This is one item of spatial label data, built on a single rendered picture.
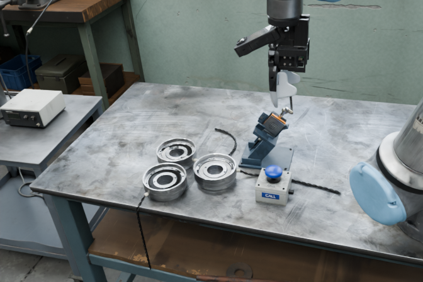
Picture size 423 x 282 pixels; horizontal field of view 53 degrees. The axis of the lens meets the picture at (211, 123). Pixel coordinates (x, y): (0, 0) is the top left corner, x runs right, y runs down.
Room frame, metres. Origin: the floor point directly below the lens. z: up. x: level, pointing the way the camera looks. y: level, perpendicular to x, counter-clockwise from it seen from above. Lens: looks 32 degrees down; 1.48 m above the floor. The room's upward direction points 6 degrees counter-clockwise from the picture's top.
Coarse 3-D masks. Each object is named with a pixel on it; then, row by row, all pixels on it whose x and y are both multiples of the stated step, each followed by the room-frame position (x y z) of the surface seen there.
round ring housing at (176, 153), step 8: (160, 144) 0.94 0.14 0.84; (168, 144) 0.95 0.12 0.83; (192, 144) 0.94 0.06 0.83; (160, 152) 0.92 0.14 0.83; (168, 152) 0.92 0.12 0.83; (176, 152) 0.93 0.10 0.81; (184, 152) 0.91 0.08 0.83; (192, 152) 0.90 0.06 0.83; (160, 160) 0.88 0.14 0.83; (168, 160) 0.87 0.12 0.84; (176, 160) 0.86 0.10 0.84; (184, 160) 0.86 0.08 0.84; (192, 160) 0.88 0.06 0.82; (184, 168) 0.87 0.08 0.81
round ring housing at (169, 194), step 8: (152, 168) 0.84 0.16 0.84; (160, 168) 0.85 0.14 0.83; (168, 168) 0.85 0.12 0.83; (176, 168) 0.84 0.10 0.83; (144, 176) 0.81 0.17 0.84; (160, 176) 0.82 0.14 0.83; (168, 176) 0.82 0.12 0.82; (184, 176) 0.79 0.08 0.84; (144, 184) 0.78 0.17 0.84; (160, 184) 0.82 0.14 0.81; (168, 184) 0.78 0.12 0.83; (184, 184) 0.78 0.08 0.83; (152, 192) 0.76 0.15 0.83; (160, 192) 0.75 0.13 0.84; (168, 192) 0.75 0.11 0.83; (176, 192) 0.76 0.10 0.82; (160, 200) 0.76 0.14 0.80; (168, 200) 0.76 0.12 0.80
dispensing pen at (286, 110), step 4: (284, 108) 0.87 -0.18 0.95; (288, 108) 0.87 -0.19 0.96; (272, 112) 0.89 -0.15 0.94; (284, 112) 0.87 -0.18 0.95; (288, 112) 0.87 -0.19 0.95; (292, 112) 0.86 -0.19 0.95; (268, 116) 0.89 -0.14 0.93; (280, 116) 0.87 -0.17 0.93; (264, 120) 0.90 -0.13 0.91; (284, 120) 0.88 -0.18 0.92; (260, 140) 0.89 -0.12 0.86
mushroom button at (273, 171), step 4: (268, 168) 0.75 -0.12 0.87; (272, 168) 0.75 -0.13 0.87; (276, 168) 0.75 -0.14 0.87; (280, 168) 0.75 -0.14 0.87; (264, 172) 0.75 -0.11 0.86; (268, 172) 0.74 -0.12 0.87; (272, 172) 0.74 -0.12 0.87; (276, 172) 0.74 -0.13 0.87; (280, 172) 0.74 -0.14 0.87; (268, 176) 0.74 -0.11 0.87; (272, 176) 0.73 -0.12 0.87; (276, 176) 0.73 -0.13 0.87
